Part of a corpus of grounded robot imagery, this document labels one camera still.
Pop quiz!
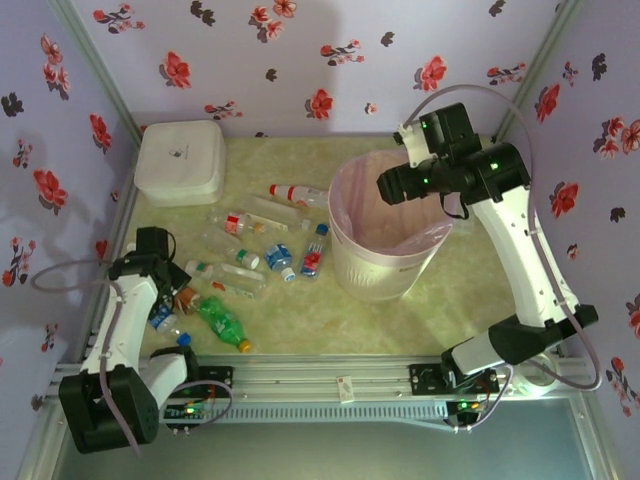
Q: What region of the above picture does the clear bottle orange label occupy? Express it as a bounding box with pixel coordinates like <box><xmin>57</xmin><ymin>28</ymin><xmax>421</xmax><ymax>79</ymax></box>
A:
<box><xmin>210</xmin><ymin>263</ymin><xmax>269</xmax><ymax>301</ymax></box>

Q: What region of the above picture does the green bottle yellow cap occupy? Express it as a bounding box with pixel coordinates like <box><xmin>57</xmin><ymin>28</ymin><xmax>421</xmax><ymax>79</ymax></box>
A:
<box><xmin>196</xmin><ymin>294</ymin><xmax>255</xmax><ymax>355</ymax></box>

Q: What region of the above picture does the clear bottle green white label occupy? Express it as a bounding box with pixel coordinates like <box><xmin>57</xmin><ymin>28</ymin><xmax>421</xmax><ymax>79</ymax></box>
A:
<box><xmin>203</xmin><ymin>224</ymin><xmax>261</xmax><ymax>270</ymax></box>

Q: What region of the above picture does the red label tan cap bottle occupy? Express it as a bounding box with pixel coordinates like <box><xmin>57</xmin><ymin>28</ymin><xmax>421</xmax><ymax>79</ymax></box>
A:
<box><xmin>207</xmin><ymin>209</ymin><xmax>267</xmax><ymax>237</ymax></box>

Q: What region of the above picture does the white plastic waste bin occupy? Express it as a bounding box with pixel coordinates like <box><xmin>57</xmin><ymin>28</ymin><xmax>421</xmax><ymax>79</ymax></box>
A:
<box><xmin>327</xmin><ymin>152</ymin><xmax>455</xmax><ymax>302</ymax></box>

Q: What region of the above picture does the blue cap flower label bottle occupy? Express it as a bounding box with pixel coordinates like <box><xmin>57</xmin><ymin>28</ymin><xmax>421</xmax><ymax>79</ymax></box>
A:
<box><xmin>298</xmin><ymin>222</ymin><xmax>331</xmax><ymax>280</ymax></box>

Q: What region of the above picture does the clear bottle red cap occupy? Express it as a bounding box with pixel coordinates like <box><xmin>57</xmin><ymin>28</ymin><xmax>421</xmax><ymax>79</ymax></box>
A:
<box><xmin>268</xmin><ymin>183</ymin><xmax>332</xmax><ymax>209</ymax></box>

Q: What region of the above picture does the long clear square bottle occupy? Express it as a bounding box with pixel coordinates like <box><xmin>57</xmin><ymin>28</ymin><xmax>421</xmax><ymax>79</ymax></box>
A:
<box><xmin>243</xmin><ymin>193</ymin><xmax>312</xmax><ymax>234</ymax></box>

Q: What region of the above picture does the pink plastic bin liner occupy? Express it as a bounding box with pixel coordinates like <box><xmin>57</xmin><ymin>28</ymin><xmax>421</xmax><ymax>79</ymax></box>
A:
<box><xmin>329</xmin><ymin>152</ymin><xmax>454</xmax><ymax>254</ymax></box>

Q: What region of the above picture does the white square lidded container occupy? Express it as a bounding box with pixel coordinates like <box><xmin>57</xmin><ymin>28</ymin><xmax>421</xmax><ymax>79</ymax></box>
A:
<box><xmin>133</xmin><ymin>119</ymin><xmax>227</xmax><ymax>209</ymax></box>

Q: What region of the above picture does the green circuit board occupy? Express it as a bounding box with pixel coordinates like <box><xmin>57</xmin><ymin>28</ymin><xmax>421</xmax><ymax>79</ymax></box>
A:
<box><xmin>164</xmin><ymin>402</ymin><xmax>212</xmax><ymax>422</ymax></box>
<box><xmin>446</xmin><ymin>397</ymin><xmax>490</xmax><ymax>417</ymax></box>

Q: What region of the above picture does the clear tape roll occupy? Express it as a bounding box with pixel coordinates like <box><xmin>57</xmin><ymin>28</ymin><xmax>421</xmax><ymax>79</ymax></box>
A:
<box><xmin>513</xmin><ymin>352</ymin><xmax>557</xmax><ymax>400</ymax></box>

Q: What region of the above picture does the aluminium side rail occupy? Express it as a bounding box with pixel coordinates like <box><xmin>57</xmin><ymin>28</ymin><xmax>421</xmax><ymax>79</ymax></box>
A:
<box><xmin>74</xmin><ymin>144</ymin><xmax>144</xmax><ymax>361</ymax></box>

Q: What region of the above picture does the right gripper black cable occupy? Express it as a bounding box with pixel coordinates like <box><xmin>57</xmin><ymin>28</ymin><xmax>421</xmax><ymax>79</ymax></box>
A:
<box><xmin>438</xmin><ymin>192</ymin><xmax>471</xmax><ymax>221</ymax></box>

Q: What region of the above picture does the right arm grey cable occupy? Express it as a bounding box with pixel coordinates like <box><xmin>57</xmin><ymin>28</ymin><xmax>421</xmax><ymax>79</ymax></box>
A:
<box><xmin>402</xmin><ymin>83</ymin><xmax>604</xmax><ymax>392</ymax></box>

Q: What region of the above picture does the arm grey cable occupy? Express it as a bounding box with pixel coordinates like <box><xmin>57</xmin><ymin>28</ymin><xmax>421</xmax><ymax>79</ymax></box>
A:
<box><xmin>402</xmin><ymin>83</ymin><xmax>604</xmax><ymax>392</ymax></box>
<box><xmin>29</xmin><ymin>258</ymin><xmax>144</xmax><ymax>459</ymax></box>

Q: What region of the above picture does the left base grey cable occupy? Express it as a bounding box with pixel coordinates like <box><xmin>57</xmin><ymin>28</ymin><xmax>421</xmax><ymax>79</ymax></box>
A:
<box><xmin>164</xmin><ymin>382</ymin><xmax>235</xmax><ymax>437</ymax></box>

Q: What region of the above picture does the base grey cable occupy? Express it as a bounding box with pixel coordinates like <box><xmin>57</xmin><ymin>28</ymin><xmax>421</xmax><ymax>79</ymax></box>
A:
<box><xmin>164</xmin><ymin>382</ymin><xmax>235</xmax><ymax>437</ymax></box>
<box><xmin>413</xmin><ymin>363</ymin><xmax>516</xmax><ymax>434</ymax></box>

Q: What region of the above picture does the left arm grey cable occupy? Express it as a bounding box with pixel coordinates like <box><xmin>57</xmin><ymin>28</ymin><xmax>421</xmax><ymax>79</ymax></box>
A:
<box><xmin>29</xmin><ymin>258</ymin><xmax>144</xmax><ymax>459</ymax></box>

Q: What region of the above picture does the aluminium corner post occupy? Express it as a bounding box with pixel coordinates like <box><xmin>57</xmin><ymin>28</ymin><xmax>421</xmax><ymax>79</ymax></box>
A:
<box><xmin>492</xmin><ymin>0</ymin><xmax>586</xmax><ymax>149</ymax></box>
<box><xmin>47</xmin><ymin>0</ymin><xmax>146</xmax><ymax>149</ymax></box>

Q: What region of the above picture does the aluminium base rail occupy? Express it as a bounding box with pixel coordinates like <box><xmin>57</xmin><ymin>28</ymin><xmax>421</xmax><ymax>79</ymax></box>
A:
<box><xmin>49</xmin><ymin>353</ymin><xmax>569</xmax><ymax>404</ymax></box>

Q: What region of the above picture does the grey slotted cable duct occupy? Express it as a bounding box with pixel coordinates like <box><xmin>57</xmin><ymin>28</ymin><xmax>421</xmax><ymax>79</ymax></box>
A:
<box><xmin>159</xmin><ymin>402</ymin><xmax>451</xmax><ymax>426</ymax></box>

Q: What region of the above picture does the aluminium frame bar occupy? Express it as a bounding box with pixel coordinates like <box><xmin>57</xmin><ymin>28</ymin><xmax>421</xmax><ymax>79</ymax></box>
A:
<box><xmin>17</xmin><ymin>399</ymin><xmax>76</xmax><ymax>480</ymax></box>
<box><xmin>569</xmin><ymin>399</ymin><xmax>609</xmax><ymax>480</ymax></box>

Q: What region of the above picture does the right base grey cable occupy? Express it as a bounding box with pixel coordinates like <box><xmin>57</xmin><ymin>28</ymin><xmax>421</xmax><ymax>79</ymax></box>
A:
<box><xmin>413</xmin><ymin>363</ymin><xmax>516</xmax><ymax>434</ymax></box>

